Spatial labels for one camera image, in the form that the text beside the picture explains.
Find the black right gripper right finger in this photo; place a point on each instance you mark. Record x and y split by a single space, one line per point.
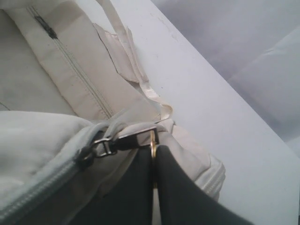
181 201

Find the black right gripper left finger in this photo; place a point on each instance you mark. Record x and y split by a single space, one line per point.
130 202

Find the cream fabric duffel bag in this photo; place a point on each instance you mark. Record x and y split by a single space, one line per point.
75 107

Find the white curtain backdrop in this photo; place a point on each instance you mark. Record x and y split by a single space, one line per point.
255 46

